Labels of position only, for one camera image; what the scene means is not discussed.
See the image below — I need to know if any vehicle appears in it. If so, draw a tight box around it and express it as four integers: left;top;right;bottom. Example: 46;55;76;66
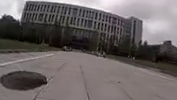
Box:
61;45;74;54
94;50;107;59

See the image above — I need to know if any large curved pale building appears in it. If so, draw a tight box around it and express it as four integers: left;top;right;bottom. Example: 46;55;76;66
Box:
16;0;146;60

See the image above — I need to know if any grey concrete slab road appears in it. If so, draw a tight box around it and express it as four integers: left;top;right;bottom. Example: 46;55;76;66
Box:
0;40;177;100

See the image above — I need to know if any dark round manhole cover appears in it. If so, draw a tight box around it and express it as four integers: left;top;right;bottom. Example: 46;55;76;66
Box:
0;66;50;95

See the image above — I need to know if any grass strip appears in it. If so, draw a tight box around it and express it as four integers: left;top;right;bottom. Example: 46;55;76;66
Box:
103;53;177;79

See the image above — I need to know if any low grey building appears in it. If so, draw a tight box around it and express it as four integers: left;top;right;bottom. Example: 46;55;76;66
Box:
147;37;177;64

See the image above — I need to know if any grass field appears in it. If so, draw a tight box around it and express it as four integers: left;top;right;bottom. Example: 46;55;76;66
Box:
0;37;63;63

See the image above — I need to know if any row of trees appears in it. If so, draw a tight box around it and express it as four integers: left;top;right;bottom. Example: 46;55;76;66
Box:
0;12;177;66

